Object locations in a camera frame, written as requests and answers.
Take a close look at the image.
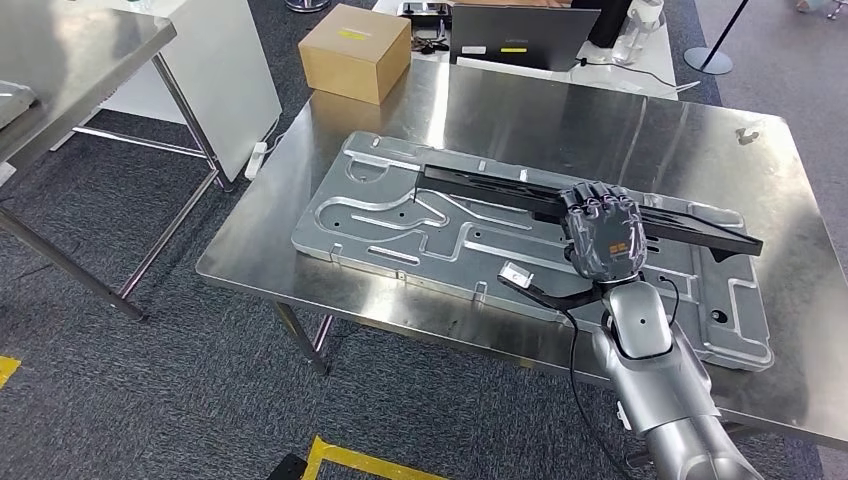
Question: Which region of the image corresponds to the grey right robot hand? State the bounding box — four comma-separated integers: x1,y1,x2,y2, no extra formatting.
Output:
558,182,649,283

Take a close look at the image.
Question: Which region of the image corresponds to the black plastic panel part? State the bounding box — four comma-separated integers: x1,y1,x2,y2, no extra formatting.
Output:
410,163,764,260

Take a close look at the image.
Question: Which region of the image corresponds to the steel workbench table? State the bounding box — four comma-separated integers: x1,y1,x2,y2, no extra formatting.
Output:
195,56,848,465

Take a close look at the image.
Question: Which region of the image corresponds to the large stamped metal plate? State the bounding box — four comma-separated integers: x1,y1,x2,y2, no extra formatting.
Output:
291,130,775,372

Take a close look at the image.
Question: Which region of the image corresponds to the white desk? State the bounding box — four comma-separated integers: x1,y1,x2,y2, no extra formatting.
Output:
370,0,680,102

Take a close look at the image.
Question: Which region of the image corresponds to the clear jug white lid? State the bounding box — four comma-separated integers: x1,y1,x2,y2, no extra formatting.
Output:
610,0,665,66

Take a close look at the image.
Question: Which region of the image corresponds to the dark grey laptop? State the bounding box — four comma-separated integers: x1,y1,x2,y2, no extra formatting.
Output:
449,3,602,73

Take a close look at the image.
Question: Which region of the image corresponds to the brown cardboard box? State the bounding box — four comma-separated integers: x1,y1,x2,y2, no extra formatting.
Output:
298,3,413,106

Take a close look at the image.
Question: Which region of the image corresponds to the white power strip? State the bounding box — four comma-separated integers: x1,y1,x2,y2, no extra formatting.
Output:
243,140,269,182

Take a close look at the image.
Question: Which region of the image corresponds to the white cabinet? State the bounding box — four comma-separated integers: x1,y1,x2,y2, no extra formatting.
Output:
49,0,284,193

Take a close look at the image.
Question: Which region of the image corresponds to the steel side table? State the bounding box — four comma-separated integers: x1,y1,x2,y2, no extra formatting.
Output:
0,0,234,324

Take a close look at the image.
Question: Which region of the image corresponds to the grey metal plate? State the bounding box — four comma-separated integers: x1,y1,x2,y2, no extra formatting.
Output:
0,79,38,132

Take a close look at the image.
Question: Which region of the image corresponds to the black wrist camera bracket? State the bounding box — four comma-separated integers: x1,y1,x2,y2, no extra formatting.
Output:
496,274,607,313

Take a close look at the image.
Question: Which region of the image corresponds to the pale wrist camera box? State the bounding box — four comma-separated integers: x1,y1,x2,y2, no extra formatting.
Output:
498,261,535,290

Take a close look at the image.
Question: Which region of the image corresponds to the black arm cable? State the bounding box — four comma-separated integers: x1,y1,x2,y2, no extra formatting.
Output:
561,274,682,480

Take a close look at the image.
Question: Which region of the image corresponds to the black desk cable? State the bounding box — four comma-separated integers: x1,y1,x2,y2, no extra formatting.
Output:
576,58,702,91

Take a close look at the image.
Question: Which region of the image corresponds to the black post stanchion grey base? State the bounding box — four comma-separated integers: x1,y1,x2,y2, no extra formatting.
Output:
683,0,753,76

